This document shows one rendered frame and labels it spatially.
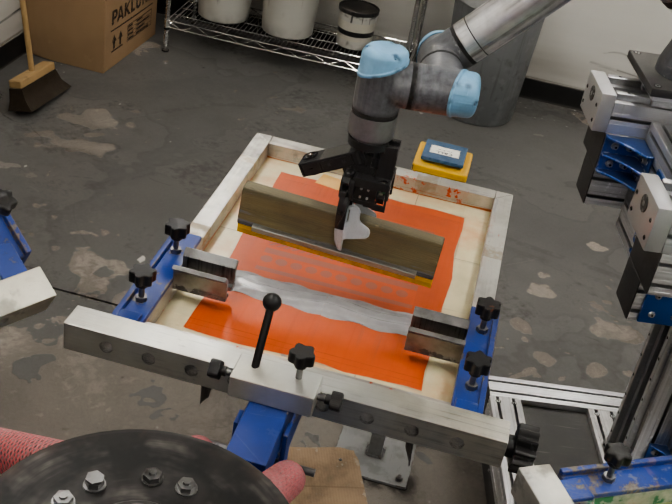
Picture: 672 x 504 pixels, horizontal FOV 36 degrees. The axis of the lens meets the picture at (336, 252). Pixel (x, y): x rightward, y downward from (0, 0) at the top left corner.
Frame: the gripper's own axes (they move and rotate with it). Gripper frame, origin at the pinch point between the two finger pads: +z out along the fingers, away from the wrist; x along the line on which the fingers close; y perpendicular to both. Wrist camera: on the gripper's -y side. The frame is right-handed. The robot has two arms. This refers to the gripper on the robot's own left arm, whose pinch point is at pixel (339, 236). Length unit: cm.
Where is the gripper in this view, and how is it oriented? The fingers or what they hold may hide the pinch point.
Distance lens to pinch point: 178.1
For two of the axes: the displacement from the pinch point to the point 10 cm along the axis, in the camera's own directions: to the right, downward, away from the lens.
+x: 2.3, -4.9, 8.4
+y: 9.6, 2.4, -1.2
